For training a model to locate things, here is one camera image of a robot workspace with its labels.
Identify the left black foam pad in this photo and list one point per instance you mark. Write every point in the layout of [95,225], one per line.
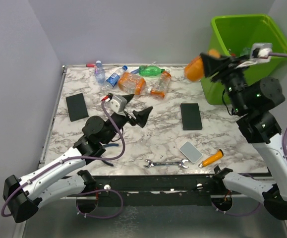
[76,107]

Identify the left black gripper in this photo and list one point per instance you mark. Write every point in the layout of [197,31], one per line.
[141,116]

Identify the blue handled screwdriver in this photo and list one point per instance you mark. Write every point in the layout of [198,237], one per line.
[135,71]

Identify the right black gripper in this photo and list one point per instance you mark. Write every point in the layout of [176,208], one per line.
[211,64]

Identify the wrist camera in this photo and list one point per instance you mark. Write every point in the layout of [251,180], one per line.
[259,54]
[116,102]

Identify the right black foam pad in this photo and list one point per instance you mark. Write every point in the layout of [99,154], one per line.
[191,118]

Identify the blue handled pliers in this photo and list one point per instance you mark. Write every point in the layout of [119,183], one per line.
[112,150]

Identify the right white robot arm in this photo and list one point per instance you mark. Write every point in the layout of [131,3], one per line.
[252,104]

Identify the clear bottle inside bin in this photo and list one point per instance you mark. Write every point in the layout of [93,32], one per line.
[246,51]

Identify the black foam pad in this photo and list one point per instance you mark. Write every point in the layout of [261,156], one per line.
[76,107]
[191,118]

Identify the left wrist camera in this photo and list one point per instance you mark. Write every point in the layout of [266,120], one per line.
[116,102]

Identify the orange screwdriver handle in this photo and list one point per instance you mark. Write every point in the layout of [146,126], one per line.
[218,155]

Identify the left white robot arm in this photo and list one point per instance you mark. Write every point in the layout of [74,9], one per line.
[101,140]

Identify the green sprite bottle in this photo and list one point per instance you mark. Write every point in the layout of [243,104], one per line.
[151,70]

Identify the black base frame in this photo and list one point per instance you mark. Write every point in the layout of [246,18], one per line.
[162,190]

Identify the small clear bottle back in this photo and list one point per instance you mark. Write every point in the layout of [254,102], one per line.
[99,72]

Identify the green plastic bin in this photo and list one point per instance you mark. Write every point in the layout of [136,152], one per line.
[234,33]

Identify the silver open-end wrench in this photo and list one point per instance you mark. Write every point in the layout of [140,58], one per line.
[180,163]

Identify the grey rectangular sharpening stone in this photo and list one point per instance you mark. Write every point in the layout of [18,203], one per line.
[190,152]

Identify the orange label bottle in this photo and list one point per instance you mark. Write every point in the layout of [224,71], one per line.
[160,89]
[132,83]

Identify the orange juice bottle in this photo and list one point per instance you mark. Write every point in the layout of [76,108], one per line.
[194,70]

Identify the blue label bottle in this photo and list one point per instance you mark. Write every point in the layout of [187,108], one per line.
[112,81]

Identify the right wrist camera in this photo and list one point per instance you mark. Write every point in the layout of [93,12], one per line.
[259,54]

